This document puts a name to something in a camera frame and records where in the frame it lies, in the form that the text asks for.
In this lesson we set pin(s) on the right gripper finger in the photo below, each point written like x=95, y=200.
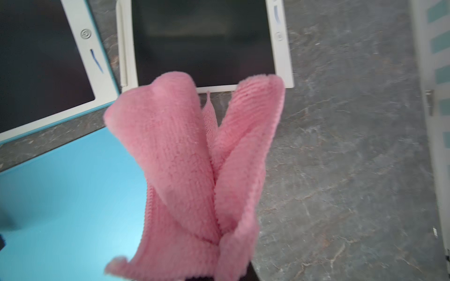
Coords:
x=250, y=275

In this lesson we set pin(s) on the pink cleaning cloth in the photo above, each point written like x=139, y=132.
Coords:
x=204, y=177

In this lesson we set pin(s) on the blue front drawing tablet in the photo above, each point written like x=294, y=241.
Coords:
x=67, y=213

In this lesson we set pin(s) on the blue drawing tablet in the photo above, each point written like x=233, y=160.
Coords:
x=67, y=213
x=53, y=66

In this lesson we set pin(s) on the white drawing tablet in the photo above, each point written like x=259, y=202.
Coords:
x=218, y=43

